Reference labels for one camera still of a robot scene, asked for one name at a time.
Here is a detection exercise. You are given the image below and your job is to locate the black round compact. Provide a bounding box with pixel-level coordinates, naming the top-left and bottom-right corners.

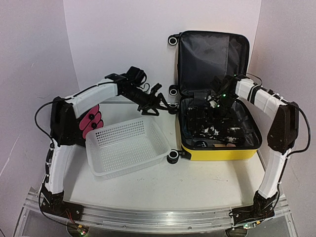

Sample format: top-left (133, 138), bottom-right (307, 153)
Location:
top-left (194, 140), bottom-right (208, 148)

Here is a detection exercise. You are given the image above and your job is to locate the yellow Pikachu suitcase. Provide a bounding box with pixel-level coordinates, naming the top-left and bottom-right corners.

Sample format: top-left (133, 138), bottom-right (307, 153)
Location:
top-left (167, 31), bottom-right (262, 164)

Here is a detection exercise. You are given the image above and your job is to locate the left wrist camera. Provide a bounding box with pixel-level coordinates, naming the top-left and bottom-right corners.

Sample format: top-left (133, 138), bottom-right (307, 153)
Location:
top-left (149, 83), bottom-right (162, 95)

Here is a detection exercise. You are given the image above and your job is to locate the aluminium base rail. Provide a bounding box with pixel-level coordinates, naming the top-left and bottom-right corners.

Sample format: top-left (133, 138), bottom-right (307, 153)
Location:
top-left (24, 193), bottom-right (297, 237)

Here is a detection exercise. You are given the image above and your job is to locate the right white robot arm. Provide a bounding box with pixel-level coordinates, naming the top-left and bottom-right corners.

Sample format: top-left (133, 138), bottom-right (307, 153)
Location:
top-left (211, 75), bottom-right (311, 219)

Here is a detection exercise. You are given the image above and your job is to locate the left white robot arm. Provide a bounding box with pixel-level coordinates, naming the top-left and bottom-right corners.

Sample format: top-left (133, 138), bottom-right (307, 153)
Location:
top-left (41, 67), bottom-right (171, 216)

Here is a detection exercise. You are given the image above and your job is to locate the round pink powder puff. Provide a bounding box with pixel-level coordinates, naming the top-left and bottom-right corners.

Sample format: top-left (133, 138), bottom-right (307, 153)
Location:
top-left (226, 143), bottom-right (236, 148)

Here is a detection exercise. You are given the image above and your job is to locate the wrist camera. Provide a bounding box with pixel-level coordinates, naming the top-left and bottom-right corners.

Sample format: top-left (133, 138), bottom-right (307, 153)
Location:
top-left (149, 83), bottom-right (162, 95)
top-left (206, 95), bottom-right (218, 107)

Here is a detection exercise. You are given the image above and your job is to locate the black pink drawer organizer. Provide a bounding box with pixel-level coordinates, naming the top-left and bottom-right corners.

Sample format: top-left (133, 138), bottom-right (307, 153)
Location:
top-left (50, 101), bottom-right (104, 147)

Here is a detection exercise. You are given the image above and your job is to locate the white plastic basket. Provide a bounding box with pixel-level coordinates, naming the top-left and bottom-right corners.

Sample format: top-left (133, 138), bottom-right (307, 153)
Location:
top-left (85, 117), bottom-right (171, 179)

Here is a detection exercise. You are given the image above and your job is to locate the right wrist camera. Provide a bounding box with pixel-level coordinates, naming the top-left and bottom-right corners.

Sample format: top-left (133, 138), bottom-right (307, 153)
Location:
top-left (206, 95), bottom-right (218, 107)

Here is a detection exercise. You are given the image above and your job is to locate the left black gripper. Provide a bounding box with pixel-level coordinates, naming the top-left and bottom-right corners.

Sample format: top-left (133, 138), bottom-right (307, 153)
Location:
top-left (122, 86), bottom-right (171, 116)

